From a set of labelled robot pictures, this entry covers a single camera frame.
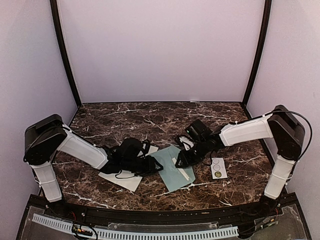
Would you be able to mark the white sticker seal sheet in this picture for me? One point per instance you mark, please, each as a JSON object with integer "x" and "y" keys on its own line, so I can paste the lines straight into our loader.
{"x": 218, "y": 168}

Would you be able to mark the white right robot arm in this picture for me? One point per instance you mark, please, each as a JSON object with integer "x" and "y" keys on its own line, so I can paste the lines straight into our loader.
{"x": 281, "y": 125}

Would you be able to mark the light blue paper envelope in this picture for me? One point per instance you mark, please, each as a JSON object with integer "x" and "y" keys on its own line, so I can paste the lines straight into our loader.
{"x": 171, "y": 177}

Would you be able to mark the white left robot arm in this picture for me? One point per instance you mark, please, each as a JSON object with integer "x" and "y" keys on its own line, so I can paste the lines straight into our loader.
{"x": 43, "y": 139}

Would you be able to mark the black right corner post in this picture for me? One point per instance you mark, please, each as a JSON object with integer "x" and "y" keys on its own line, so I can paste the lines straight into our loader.
{"x": 258, "y": 53}

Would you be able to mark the black corner post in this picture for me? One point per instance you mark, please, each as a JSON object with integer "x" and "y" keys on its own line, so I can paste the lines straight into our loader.
{"x": 63, "y": 51}
{"x": 258, "y": 53}

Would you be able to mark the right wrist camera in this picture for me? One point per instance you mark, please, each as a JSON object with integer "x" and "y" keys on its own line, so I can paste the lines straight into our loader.
{"x": 184, "y": 142}

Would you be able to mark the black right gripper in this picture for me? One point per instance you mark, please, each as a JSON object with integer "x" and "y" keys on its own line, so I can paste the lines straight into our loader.
{"x": 186, "y": 161}

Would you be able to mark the black left corner post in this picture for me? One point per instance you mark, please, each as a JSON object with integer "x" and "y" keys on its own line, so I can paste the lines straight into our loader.
{"x": 63, "y": 51}

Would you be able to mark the black front rail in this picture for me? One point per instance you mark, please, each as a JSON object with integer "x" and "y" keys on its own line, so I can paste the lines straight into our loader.
{"x": 239, "y": 214}

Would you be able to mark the white letter sheet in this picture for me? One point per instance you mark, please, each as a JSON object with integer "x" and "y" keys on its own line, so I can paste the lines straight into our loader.
{"x": 181, "y": 170}

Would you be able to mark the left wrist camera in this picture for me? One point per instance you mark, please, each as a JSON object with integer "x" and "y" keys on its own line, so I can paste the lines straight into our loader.
{"x": 132, "y": 147}

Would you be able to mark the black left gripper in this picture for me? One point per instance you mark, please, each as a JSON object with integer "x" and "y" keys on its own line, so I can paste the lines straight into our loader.
{"x": 149, "y": 166}

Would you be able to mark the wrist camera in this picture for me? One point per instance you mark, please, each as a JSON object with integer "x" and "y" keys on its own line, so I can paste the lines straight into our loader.
{"x": 132, "y": 147}
{"x": 184, "y": 142}

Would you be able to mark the white slotted cable duct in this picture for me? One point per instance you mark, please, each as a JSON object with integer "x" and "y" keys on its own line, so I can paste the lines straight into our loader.
{"x": 119, "y": 231}

